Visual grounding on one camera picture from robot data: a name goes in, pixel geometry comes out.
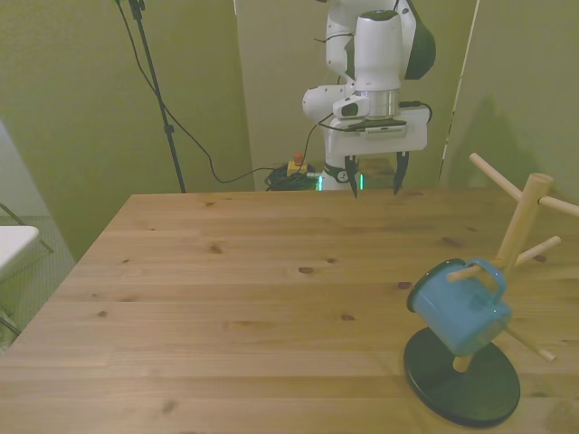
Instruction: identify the blue enamel mug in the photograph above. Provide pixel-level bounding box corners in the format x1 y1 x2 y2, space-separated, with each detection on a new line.
405 257 513 358

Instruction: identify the black tripod stand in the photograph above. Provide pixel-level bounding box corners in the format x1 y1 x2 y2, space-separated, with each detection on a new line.
112 0 188 194

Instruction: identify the white plastic table top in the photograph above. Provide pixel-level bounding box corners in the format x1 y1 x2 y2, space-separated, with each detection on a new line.
0 225 41 282

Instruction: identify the black floor cable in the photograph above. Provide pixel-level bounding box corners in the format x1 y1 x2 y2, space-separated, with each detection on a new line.
115 0 277 184

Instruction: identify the small wooden side table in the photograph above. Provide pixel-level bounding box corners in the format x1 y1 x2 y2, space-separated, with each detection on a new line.
359 157 402 189

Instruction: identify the yellow emergency stop button box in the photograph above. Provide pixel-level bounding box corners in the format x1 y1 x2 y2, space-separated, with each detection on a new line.
287 152 309 176

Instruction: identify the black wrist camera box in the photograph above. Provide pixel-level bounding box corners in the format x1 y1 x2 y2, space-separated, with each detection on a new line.
346 118 409 139

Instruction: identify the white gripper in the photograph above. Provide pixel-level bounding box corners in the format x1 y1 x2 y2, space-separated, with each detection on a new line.
324 107 429 201

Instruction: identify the wooden mug tree black base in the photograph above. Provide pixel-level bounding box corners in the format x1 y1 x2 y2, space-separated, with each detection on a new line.
403 152 579 429

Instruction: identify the coiled black cable bundle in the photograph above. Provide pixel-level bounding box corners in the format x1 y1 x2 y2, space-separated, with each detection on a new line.
263 165 320 193

